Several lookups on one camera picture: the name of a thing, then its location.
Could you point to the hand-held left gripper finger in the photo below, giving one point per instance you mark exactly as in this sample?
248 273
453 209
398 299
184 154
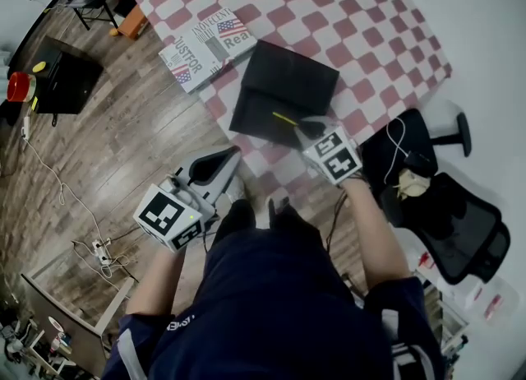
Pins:
228 177
209 155

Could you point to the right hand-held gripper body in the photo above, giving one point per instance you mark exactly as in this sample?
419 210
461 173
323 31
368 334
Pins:
335 156

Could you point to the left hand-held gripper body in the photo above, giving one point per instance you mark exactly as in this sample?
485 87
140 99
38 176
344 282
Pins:
168 216

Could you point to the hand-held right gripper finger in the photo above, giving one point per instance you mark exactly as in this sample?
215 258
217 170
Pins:
324 120
304 140

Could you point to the black cloth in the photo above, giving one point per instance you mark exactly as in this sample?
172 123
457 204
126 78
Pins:
283 82

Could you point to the person's right forearm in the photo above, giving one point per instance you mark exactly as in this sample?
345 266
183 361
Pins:
378 238

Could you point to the person's left forearm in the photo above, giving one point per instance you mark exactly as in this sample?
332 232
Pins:
154 284

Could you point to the printed cardboard box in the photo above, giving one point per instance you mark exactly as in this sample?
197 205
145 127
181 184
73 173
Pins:
205 49

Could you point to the orange box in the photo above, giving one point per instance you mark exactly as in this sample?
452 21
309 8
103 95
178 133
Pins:
133 22

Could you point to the person's left hand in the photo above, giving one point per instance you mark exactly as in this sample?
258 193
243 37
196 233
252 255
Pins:
185 195

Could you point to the person's left shoe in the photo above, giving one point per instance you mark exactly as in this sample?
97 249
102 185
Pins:
232 193

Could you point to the white power strip with plugs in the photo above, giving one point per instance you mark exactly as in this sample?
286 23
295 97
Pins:
102 251

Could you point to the cream cloth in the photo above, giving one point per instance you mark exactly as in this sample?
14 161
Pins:
411 185

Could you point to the black power adapter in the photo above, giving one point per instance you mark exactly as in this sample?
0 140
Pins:
420 163

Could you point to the red checkered tablecloth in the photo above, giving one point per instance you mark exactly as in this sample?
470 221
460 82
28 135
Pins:
328 8

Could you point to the person's dark blue clothing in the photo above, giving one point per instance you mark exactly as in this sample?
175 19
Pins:
267 308

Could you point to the black office chair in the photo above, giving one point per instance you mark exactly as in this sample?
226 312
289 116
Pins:
464 226

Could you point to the small yellow fruit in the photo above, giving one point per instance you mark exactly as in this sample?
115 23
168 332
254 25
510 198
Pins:
113 32

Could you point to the black low table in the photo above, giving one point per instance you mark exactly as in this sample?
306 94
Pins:
67 78

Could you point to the yellow object on cabinet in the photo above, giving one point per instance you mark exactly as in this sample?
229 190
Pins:
39 67

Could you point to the red bucket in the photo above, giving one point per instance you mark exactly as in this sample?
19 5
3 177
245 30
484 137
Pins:
19 87

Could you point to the white metal rack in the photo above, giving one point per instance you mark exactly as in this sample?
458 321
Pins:
448 329

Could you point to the wooden desk frame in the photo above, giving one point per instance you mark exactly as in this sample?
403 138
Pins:
115 304

